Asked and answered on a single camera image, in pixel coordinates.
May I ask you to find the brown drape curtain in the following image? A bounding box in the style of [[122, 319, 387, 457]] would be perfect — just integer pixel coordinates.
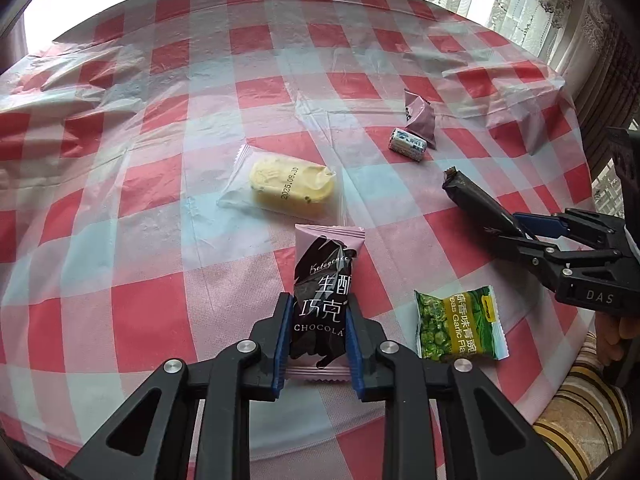
[[550, 0, 640, 131]]

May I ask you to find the black bar packet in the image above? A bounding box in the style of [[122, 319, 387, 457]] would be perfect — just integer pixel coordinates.
[[442, 167, 536, 248]]

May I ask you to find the person's right hand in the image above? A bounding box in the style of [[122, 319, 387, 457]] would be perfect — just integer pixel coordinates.
[[595, 316, 640, 367]]

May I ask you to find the green pea packet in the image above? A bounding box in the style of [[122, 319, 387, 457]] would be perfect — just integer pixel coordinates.
[[414, 285, 510, 362]]

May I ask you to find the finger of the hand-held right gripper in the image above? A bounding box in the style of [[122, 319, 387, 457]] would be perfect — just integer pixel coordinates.
[[492, 232, 626, 291], [511, 208, 628, 253]]

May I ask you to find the clear packet yellow dated cake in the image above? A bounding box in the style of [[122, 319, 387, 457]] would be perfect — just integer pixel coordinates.
[[216, 144, 353, 226]]

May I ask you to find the black and pink chocolate packet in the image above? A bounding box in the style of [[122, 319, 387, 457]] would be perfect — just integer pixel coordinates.
[[286, 223, 367, 385]]

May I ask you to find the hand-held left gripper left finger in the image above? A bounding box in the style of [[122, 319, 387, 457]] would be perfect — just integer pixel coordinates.
[[65, 294, 293, 480]]

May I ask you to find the small white and blue candy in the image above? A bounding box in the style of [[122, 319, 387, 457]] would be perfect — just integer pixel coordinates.
[[388, 127, 428, 162]]

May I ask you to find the striped sofa cushion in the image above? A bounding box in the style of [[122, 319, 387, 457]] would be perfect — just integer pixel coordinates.
[[532, 330, 636, 480]]

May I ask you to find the red and white checked tablecloth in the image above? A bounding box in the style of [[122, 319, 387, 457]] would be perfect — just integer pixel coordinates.
[[0, 0, 601, 466]]

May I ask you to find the purple candy packet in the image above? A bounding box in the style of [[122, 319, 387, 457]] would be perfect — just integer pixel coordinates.
[[402, 88, 438, 151]]

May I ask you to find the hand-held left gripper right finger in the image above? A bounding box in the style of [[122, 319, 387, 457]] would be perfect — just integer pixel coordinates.
[[345, 294, 573, 480]]

